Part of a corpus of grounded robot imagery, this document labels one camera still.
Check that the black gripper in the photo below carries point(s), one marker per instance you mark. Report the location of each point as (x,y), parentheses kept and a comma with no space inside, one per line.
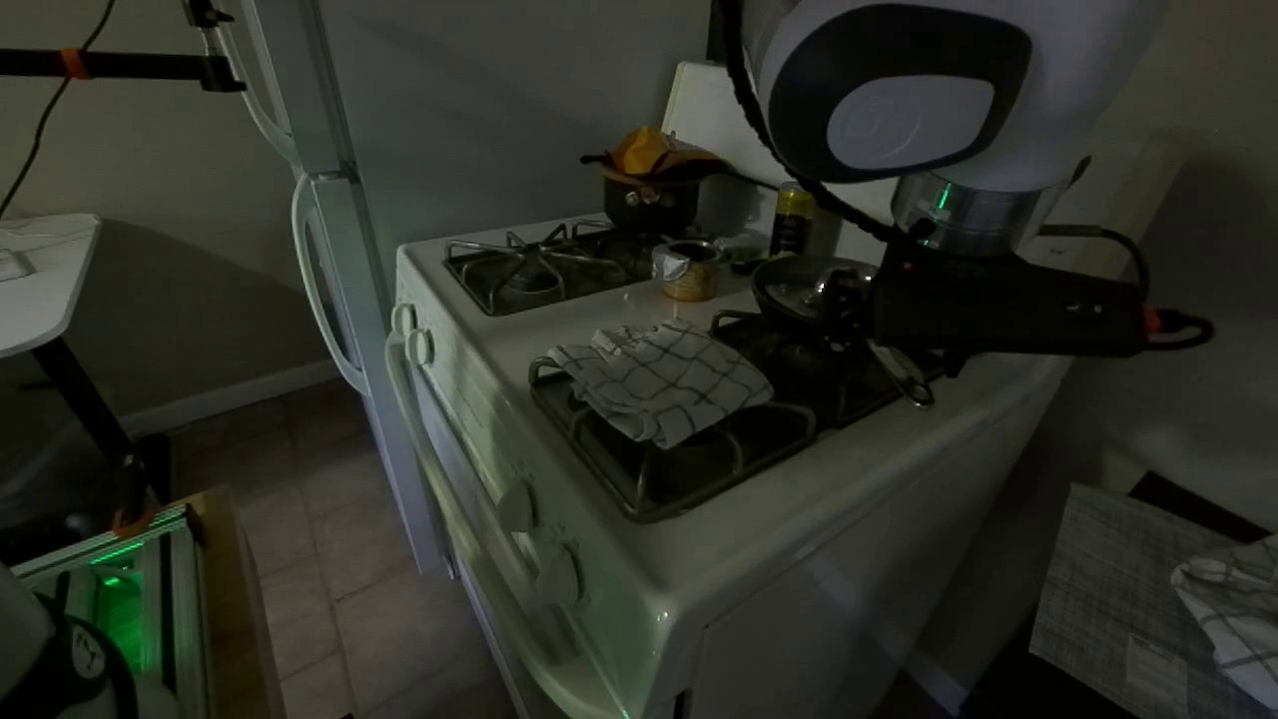
(1011,306)

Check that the black frying pan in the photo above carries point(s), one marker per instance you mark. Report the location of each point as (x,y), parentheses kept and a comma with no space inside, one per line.
(802,286)

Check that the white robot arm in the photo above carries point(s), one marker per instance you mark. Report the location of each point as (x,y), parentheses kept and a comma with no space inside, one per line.
(1064,81)

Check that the black cast iron stove grate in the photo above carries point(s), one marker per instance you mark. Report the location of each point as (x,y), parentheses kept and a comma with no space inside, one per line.
(692,466)
(533,272)

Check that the white gas stove range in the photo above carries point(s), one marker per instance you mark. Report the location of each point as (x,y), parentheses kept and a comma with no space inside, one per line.
(745,534)

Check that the white stove knob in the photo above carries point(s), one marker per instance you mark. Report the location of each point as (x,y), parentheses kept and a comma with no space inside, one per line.
(420,343)
(560,577)
(407,317)
(521,506)

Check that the green yellow drink can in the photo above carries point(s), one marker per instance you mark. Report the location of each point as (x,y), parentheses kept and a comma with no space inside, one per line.
(791,222)

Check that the white checkered dish cloth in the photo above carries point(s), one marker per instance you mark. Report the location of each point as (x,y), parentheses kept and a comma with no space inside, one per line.
(1239,602)
(665,381)

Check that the dark cooking pot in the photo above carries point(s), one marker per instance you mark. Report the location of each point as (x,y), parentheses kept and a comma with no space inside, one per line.
(652,205)

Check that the yellow orange paper bag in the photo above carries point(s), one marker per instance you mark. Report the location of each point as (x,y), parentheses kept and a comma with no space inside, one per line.
(644,152)

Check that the printed paper sheet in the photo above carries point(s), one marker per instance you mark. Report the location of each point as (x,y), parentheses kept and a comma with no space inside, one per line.
(1122,602)

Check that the white refrigerator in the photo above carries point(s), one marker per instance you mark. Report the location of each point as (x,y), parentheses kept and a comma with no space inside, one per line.
(465,120)

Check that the wooden board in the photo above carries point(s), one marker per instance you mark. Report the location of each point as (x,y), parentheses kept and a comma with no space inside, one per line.
(243,611)

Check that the black horizontal bar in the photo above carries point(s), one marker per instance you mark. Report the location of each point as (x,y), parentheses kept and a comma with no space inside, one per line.
(132,61)

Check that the robot cart with green light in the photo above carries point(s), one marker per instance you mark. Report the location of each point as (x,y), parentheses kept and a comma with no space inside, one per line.
(123,624)

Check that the white table with black leg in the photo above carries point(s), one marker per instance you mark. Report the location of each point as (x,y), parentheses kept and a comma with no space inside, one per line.
(42,286)

